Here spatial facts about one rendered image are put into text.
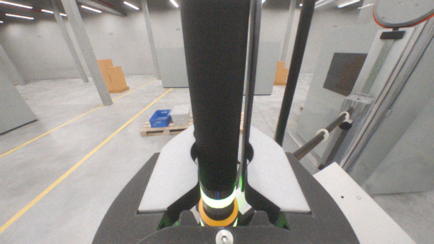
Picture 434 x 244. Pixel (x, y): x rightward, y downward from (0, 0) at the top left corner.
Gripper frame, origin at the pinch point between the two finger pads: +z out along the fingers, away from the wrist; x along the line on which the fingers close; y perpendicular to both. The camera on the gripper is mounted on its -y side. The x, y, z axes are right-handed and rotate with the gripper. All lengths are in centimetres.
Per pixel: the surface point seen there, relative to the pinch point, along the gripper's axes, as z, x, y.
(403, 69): 38, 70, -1
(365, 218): 6, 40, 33
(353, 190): 13, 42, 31
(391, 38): 35, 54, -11
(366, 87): 36, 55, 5
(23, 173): 120, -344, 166
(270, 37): 1207, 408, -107
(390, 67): 34, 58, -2
